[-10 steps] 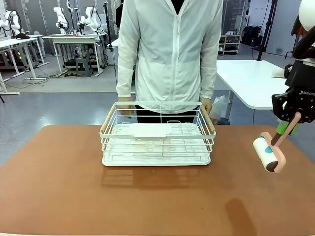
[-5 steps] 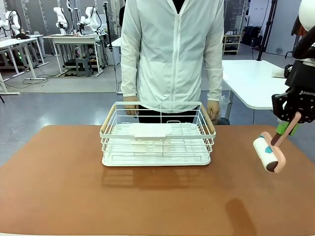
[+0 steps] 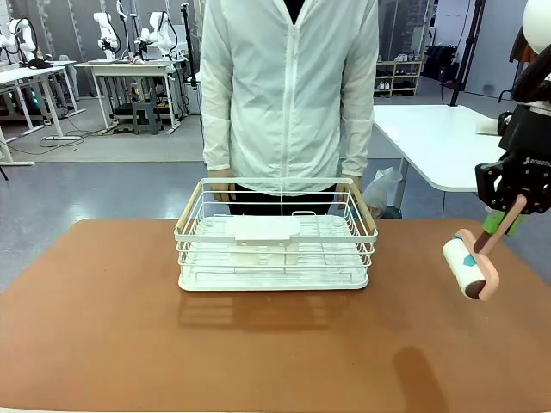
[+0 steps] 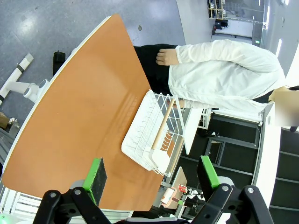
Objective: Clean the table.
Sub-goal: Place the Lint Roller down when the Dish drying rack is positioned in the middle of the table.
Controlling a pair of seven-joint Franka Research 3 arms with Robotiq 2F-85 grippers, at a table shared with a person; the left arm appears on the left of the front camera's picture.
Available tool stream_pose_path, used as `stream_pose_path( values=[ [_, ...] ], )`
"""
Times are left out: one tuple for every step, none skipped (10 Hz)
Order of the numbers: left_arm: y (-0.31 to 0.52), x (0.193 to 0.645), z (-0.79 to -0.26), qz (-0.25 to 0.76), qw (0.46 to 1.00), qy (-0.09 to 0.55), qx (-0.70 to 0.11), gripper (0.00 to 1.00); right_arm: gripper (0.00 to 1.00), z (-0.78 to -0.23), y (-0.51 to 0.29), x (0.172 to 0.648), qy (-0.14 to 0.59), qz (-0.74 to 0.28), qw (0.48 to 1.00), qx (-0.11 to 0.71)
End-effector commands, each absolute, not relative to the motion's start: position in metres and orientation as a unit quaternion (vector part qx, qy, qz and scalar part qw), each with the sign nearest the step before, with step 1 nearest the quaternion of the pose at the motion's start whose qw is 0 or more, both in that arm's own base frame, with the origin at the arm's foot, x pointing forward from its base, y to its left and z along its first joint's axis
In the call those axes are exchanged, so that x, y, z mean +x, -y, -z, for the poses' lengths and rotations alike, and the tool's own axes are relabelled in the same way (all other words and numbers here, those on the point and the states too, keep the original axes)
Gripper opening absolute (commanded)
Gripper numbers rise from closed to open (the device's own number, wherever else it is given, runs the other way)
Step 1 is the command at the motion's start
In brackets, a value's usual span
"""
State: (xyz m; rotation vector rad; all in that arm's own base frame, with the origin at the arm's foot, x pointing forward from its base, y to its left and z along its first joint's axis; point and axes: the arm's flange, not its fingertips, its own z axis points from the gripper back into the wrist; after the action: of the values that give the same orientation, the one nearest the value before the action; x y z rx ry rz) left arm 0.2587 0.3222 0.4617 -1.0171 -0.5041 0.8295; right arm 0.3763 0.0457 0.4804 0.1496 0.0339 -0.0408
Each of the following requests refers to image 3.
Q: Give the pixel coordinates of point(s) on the white plastic cover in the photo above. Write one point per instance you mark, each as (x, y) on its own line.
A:
(488, 127)

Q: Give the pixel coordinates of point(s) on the white desk with robots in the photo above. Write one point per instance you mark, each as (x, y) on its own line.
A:
(129, 64)

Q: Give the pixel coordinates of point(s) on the person's left forearm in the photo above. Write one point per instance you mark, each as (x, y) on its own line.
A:
(357, 146)

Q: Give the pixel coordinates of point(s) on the black item on desk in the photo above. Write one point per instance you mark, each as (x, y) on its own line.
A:
(39, 63)

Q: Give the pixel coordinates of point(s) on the white plastic cutlery holder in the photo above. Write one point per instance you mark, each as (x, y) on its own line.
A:
(264, 227)

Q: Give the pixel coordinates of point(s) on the wooden shoe rack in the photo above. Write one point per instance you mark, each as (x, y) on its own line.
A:
(398, 77)

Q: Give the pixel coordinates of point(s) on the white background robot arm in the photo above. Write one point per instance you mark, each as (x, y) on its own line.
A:
(19, 38)
(161, 34)
(107, 36)

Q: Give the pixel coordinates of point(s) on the person's right forearm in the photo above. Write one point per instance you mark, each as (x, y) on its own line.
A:
(217, 142)

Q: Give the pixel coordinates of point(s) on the white desk with black item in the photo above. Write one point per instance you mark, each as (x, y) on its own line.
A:
(26, 73)

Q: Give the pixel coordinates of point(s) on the person's right hand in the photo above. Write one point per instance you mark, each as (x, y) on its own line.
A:
(224, 185)

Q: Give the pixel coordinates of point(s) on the black camera pole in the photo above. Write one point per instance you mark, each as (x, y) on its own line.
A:
(188, 43)

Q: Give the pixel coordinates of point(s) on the black tripod stand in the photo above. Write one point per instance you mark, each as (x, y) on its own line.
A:
(467, 56)

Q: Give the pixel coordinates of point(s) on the clear plastic bag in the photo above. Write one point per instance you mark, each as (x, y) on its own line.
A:
(383, 193)

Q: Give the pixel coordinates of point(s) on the dark bags pile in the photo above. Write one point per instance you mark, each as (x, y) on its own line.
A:
(441, 60)

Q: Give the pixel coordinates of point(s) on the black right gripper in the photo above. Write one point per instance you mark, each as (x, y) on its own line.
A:
(531, 146)

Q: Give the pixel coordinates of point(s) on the grey step stool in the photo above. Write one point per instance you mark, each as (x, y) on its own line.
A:
(147, 116)

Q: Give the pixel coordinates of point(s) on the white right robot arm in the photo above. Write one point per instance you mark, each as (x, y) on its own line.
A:
(538, 21)

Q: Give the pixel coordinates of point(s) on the person's left hand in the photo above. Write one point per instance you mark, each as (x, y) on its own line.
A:
(348, 189)

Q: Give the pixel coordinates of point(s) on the person in white jacket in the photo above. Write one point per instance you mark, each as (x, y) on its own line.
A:
(288, 94)

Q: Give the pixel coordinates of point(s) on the clothes rack with jackets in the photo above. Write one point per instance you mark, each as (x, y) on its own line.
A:
(516, 47)

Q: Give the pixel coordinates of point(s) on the white curved-edge table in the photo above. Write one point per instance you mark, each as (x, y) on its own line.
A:
(435, 137)

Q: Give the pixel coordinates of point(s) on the pink lint roller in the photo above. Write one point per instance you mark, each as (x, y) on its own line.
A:
(462, 269)

